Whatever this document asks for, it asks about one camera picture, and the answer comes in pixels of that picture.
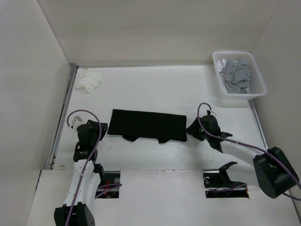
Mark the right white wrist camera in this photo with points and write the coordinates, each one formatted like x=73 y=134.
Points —
x=210 y=112

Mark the white folded tank top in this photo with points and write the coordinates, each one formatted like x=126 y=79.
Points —
x=89 y=82

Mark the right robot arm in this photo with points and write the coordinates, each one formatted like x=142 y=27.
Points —
x=272 y=171

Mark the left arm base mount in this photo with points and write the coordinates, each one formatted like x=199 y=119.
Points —
x=108 y=187

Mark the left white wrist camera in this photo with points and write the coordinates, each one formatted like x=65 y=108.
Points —
x=76 y=122

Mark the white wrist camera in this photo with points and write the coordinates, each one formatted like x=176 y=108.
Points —
x=210 y=112
x=76 y=122

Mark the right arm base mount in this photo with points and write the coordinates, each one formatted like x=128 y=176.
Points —
x=218 y=184

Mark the grey tank top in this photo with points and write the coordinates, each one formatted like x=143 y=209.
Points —
x=237 y=76

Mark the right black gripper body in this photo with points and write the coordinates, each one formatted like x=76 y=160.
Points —
x=195 y=131

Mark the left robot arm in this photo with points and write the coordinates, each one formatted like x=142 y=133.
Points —
x=87 y=175

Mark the black tank top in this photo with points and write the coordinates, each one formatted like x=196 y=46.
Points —
x=132 y=125

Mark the pale pink tank top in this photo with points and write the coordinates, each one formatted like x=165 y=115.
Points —
x=221 y=65

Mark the white plastic basket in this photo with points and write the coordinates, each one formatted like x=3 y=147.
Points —
x=257 y=87

